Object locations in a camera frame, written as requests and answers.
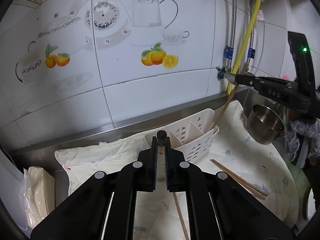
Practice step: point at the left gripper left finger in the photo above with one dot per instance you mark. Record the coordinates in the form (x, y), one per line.
(103, 207)

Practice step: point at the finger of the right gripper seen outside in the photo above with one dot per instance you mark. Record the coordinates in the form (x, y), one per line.
(245, 79)

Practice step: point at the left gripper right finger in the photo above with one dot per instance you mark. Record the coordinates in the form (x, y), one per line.
(218, 206)

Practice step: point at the wooden chopstick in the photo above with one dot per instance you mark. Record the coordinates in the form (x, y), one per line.
(229, 98)
(240, 181)

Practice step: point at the wooden chopstick crossing diagonal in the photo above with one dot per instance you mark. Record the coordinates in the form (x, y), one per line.
(237, 177)

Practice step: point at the wooden chopstick vertical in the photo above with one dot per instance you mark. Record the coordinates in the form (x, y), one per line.
(180, 216)

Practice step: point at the grey gloved hand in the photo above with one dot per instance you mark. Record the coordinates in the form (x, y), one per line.
(301, 138)

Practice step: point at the bagged stack of napkins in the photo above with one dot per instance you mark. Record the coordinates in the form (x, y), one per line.
(37, 195)

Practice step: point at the white plate red mark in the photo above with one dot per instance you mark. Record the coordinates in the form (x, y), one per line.
(309, 208)

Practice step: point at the beige plastic utensil holder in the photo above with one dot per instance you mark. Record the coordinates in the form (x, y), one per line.
(192, 135)

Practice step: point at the white quilted patterned mat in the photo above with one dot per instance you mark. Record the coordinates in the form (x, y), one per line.
(233, 147)

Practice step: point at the white cutting board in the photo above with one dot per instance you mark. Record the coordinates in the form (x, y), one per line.
(11, 179)

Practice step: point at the red handle water valve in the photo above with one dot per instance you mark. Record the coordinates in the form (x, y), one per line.
(225, 73)

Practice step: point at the steel saucepan black handle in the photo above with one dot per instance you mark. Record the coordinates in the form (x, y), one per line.
(264, 125)

